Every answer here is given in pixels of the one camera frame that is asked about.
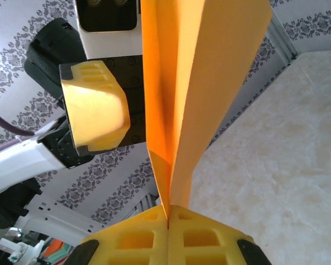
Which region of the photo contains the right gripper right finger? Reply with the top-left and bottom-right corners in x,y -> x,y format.
168,205 -> 271,265

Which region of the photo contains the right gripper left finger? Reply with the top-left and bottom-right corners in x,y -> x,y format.
64,205 -> 169,265

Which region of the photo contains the orange paper sheet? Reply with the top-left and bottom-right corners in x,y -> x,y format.
140,0 -> 274,220

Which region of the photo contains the stack of coloured sheets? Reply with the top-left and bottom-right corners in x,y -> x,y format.
40,237 -> 79,265

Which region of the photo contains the white plastic fixture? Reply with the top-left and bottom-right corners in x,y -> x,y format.
5,236 -> 45,265

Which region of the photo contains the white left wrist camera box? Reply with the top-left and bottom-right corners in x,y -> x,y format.
75,0 -> 143,60

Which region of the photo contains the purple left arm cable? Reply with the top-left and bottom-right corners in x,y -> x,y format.
0,107 -> 36,151

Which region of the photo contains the aluminium frame post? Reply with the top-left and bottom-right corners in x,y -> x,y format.
264,10 -> 299,66

